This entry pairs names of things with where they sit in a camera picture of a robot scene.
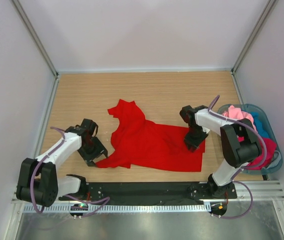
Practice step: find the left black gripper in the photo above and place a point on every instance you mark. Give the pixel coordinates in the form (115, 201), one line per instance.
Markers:
(99, 150)

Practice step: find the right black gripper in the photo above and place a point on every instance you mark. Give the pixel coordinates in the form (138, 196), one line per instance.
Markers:
(194, 143)

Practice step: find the red t shirt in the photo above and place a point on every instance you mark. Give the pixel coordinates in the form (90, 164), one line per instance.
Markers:
(141, 142)

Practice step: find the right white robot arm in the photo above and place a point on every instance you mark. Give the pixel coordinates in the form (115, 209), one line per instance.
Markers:
(228, 129)

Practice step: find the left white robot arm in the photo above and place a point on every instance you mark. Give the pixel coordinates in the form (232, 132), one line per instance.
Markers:
(38, 181)

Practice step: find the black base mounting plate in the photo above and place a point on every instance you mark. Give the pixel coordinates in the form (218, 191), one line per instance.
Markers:
(154, 193)

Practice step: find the light pink t shirt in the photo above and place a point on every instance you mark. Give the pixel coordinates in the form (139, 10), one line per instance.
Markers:
(237, 114)

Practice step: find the blue t shirt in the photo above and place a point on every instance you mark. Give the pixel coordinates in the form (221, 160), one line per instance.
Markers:
(259, 126)

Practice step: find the magenta t shirt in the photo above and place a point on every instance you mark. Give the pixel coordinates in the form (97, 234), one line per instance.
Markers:
(264, 155)

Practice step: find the teal plastic laundry basket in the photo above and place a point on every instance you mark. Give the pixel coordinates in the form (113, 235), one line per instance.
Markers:
(266, 125)

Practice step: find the grey t shirt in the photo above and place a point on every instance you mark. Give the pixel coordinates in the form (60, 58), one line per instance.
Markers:
(275, 159)

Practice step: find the slotted cable duct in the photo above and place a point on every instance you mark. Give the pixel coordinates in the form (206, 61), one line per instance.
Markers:
(72, 208)

